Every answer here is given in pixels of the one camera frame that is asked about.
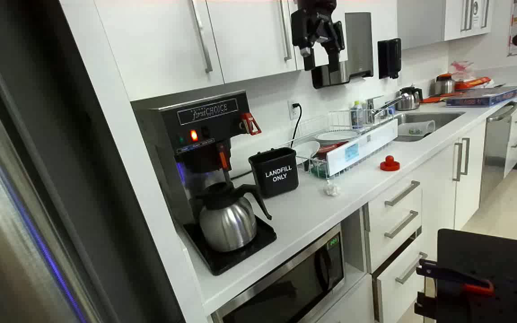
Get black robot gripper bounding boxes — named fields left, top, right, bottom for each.
left=289, top=0, right=348, bottom=74

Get white paper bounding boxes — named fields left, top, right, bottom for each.
left=323, top=178, right=343, bottom=200

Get black landfill bin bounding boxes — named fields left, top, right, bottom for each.
left=247, top=146, right=300, bottom=202

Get steel paper towel dispenser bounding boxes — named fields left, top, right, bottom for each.
left=310, top=12, right=375, bottom=92

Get dish soap bottles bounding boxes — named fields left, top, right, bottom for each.
left=348, top=100, right=373, bottom=130

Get black soap dispenser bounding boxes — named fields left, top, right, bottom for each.
left=377, top=37, right=404, bottom=82

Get white plate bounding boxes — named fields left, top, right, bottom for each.
left=314, top=130, right=361, bottom=146

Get chrome sink faucet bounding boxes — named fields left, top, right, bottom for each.
left=366, top=98, right=402, bottom=126

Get red pack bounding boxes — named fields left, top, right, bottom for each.
left=314, top=143, right=334, bottom=161

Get long white cardboard box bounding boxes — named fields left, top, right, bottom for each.
left=321, top=117, right=400, bottom=180

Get steel kettle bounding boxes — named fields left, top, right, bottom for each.
left=395, top=85, right=425, bottom=114

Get green pack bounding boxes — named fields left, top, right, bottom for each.
left=307, top=157, right=330, bottom=180

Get steel pot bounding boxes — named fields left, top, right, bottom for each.
left=429, top=73, right=457, bottom=100

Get steel kitchen sink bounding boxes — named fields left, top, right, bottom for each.
left=393, top=110, right=465, bottom=144

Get red round knob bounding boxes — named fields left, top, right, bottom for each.
left=378, top=155, right=402, bottom=175

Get orange red package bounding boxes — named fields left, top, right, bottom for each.
left=452, top=74, right=493, bottom=94

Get flat blue box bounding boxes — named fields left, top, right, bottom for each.
left=445, top=85, right=517, bottom=110

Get black coffee maker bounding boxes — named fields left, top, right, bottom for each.
left=131, top=89, right=278, bottom=279

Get steel coffee carafe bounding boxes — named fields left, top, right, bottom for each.
left=195, top=180, right=274, bottom=256

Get steel dishwasher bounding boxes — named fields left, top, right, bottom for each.
left=479, top=103, right=517, bottom=205

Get steel built-in microwave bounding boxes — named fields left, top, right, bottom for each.
left=210, top=223, right=348, bottom=323

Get black pegboard stand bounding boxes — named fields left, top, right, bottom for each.
left=413, top=229, right=517, bottom=323

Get steel refrigerator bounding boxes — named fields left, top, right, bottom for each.
left=0, top=0, right=183, bottom=323

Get long steel cupboard handle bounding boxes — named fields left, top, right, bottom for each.
left=278, top=0, right=294, bottom=64
left=188, top=0, right=215, bottom=76

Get black power cable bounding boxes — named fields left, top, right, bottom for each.
left=287, top=103, right=305, bottom=150

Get steel drawer handle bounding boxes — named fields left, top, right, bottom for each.
left=382, top=180, right=422, bottom=209
left=393, top=252, right=429, bottom=286
left=382, top=209, right=422, bottom=241

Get steel cabinet door handle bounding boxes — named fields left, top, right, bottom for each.
left=450, top=141, right=465, bottom=184
left=459, top=137, right=472, bottom=178

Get black clamp with red handle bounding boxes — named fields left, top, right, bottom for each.
left=414, top=259, right=497, bottom=300

